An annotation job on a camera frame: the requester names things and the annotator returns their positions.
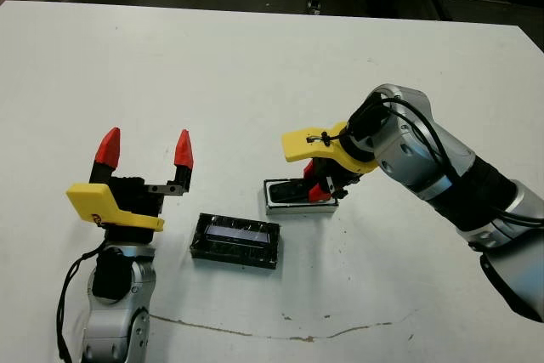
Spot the black camera box lid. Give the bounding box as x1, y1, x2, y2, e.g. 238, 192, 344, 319
190, 212, 282, 270

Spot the camera box base, white insert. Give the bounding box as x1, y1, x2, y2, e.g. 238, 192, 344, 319
263, 179, 340, 216

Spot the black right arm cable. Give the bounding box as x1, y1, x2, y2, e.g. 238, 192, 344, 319
305, 97, 544, 226

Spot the black right gripper, yellow mount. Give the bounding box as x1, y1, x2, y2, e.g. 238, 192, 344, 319
281, 122, 379, 203

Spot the black left gripper, yellow mount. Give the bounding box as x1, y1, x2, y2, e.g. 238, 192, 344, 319
65, 127, 196, 245

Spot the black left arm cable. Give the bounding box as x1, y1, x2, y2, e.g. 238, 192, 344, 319
56, 243, 107, 363

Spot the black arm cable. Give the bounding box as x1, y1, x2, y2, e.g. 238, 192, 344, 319
56, 243, 107, 363
305, 97, 544, 226

